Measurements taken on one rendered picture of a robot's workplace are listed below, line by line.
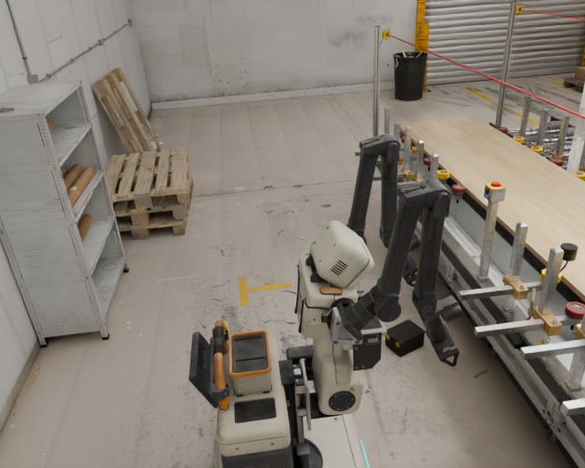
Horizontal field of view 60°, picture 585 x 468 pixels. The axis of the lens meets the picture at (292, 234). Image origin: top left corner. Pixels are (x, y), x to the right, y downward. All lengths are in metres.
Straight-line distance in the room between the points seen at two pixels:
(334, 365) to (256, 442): 0.38
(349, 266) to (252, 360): 0.54
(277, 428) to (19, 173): 2.12
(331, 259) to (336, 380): 0.51
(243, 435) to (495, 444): 1.49
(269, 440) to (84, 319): 2.09
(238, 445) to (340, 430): 0.75
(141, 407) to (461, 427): 1.76
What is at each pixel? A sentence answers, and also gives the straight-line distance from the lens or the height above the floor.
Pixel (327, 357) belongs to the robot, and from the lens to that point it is 1.93.
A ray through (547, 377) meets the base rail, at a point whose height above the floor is 0.67.
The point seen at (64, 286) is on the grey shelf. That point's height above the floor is 0.46.
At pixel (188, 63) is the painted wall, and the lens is 9.38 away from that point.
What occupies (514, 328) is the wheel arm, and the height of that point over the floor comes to 0.85.
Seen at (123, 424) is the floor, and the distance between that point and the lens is 3.14.
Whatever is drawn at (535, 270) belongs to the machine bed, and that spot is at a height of 0.80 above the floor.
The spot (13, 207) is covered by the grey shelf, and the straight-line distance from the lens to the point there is 3.38.
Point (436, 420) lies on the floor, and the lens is 2.99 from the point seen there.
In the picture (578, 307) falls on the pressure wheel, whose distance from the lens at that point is 2.35.
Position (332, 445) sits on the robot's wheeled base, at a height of 0.28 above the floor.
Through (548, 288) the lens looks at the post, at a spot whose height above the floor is 1.00.
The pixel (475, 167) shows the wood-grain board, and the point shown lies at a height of 0.90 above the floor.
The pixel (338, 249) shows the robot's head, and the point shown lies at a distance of 1.64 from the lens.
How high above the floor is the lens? 2.20
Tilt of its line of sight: 28 degrees down
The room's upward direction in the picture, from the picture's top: 4 degrees counter-clockwise
